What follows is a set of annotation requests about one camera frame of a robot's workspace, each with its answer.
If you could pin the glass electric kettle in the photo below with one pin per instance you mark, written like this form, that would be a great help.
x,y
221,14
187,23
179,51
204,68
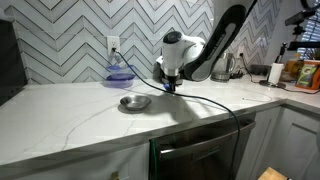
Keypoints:
x,y
223,68

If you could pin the silver metal plate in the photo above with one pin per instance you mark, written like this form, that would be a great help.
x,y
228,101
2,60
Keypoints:
x,y
135,102

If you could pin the white wall outlet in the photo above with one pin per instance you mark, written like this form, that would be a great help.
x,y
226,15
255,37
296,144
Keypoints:
x,y
113,43

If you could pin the green drink mix box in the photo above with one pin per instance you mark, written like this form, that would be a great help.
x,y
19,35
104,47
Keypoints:
x,y
309,77

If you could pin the white paper towel roll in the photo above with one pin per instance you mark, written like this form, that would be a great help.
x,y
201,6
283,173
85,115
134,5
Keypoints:
x,y
274,76

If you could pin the black camera on stand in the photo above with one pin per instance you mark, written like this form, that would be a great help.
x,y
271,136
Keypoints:
x,y
308,11

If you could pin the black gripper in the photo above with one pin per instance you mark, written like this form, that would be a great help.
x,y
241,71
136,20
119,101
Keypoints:
x,y
176,79

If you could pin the blue candy bar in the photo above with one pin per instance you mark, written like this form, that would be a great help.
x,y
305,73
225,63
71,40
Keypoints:
x,y
169,87

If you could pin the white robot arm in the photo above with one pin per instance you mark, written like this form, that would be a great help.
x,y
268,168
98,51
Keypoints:
x,y
192,57

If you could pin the wooden table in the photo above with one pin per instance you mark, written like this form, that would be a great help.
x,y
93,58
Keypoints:
x,y
271,174

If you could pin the stainless steel dishwasher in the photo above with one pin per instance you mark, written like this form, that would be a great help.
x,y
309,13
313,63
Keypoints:
x,y
208,152

